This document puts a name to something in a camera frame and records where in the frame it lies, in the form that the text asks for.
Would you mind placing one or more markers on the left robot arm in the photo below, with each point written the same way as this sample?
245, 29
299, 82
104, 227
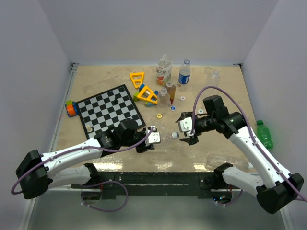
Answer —
39, 172

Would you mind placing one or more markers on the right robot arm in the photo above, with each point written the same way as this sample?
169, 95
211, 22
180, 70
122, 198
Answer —
274, 187

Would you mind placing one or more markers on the light blue toy block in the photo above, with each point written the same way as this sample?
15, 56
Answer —
149, 104

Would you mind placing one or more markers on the colourful toy block car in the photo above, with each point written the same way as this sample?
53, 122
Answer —
71, 108

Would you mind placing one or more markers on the yellow triangle frame far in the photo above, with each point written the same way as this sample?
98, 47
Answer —
137, 79

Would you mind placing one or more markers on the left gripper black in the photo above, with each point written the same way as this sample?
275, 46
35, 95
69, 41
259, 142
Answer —
143, 148

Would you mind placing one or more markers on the beige chess piece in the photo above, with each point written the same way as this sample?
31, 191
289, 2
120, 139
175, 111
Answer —
89, 128

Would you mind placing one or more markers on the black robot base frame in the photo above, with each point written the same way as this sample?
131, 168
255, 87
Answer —
199, 184

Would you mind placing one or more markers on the clear empty bottle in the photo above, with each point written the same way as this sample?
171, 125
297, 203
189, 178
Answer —
163, 97

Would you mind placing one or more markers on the yellow triangle frame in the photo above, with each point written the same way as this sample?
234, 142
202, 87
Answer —
137, 79
146, 94

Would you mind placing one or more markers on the yellow triangle frame near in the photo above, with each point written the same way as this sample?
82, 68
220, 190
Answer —
146, 94

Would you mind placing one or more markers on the yellow bottle cap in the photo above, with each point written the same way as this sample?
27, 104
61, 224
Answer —
159, 116

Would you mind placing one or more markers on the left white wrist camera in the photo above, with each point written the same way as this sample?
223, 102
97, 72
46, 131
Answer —
154, 136

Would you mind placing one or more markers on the green toy block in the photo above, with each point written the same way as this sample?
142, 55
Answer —
135, 96

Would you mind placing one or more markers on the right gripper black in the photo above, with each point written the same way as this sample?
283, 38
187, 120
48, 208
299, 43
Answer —
193, 139

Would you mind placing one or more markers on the green soda bottle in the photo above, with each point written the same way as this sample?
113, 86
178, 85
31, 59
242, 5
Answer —
264, 135

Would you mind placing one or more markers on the fruit tea bottle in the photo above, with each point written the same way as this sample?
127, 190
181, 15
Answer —
163, 69

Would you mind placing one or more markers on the clear plastic bottle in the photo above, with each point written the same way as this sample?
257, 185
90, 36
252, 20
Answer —
214, 79
165, 134

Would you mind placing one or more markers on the black white chessboard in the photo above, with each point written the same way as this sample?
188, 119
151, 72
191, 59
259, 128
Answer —
100, 111

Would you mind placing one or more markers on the blue label water bottle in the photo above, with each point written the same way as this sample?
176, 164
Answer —
184, 72

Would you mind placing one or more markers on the dark blue block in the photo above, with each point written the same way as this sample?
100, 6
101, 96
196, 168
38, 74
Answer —
142, 86

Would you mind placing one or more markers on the amber tea bottle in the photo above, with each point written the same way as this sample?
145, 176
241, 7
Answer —
171, 89

